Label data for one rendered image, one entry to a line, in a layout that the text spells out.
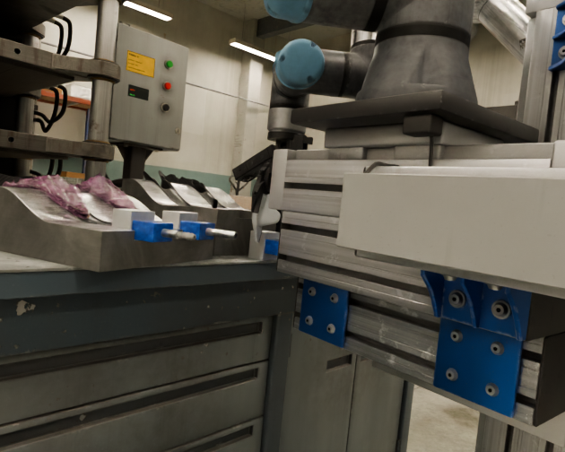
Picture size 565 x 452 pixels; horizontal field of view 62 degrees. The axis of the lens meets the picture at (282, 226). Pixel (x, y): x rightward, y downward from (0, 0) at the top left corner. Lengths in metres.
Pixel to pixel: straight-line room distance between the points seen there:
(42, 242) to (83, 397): 0.25
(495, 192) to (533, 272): 0.06
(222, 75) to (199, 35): 0.82
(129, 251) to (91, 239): 0.06
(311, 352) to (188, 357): 0.37
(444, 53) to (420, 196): 0.25
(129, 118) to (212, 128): 7.40
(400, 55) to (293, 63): 0.24
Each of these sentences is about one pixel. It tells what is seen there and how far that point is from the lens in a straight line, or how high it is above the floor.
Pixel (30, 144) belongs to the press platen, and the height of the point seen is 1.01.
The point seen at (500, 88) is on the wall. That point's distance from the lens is 8.06.
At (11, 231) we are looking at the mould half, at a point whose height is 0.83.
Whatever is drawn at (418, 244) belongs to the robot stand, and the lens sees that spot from 0.39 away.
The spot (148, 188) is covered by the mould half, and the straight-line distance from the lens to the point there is 1.13.
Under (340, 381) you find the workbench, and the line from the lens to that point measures 1.32.
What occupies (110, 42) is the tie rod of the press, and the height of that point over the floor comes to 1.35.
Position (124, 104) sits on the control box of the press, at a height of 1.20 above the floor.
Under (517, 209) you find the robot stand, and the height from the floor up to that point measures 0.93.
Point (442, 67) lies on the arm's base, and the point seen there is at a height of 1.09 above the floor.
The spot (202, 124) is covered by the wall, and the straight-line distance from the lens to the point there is 9.05.
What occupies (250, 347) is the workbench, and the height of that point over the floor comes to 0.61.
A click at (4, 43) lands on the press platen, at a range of 1.61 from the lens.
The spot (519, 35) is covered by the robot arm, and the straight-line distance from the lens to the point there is 1.28.
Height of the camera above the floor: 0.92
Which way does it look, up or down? 3 degrees down
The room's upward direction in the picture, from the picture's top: 6 degrees clockwise
